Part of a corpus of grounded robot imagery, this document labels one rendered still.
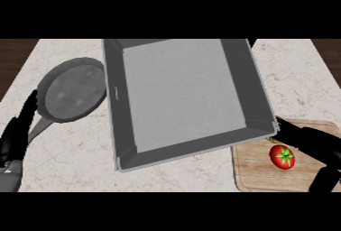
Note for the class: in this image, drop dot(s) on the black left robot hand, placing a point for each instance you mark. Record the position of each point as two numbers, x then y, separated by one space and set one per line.
13 135

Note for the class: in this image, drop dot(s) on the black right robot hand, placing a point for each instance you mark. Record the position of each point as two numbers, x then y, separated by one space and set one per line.
317 143

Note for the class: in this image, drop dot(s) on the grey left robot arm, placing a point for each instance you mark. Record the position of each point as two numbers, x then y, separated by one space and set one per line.
9 180

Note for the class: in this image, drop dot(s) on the red tomato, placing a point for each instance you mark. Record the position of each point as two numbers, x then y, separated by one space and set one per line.
282 157

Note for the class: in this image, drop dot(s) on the wooden cutting board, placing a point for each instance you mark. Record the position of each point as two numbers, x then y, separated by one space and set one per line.
260 173

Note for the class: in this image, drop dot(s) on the large grey box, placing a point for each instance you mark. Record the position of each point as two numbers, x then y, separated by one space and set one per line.
183 96

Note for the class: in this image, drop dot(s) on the grey frying pan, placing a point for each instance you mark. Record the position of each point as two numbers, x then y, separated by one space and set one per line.
72 91

